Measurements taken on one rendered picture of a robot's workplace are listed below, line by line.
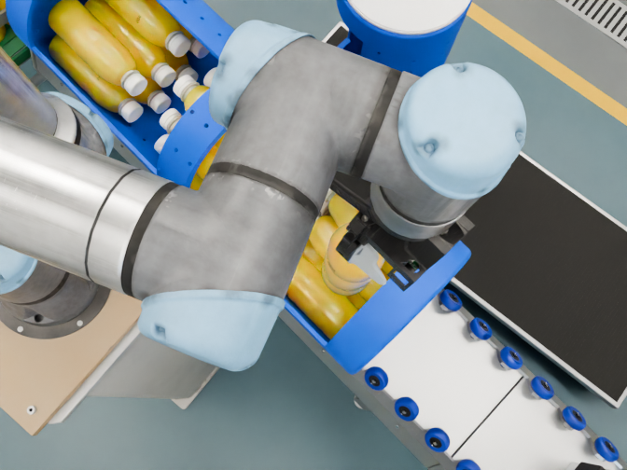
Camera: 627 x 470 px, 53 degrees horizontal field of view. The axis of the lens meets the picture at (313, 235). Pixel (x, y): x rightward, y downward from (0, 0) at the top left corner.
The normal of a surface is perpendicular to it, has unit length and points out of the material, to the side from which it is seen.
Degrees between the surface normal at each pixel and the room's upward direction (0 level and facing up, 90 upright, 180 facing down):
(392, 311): 19
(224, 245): 2
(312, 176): 46
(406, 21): 0
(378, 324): 33
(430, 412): 0
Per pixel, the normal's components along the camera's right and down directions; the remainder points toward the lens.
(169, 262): -0.11, 0.10
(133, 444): 0.03, -0.25
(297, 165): 0.50, -0.06
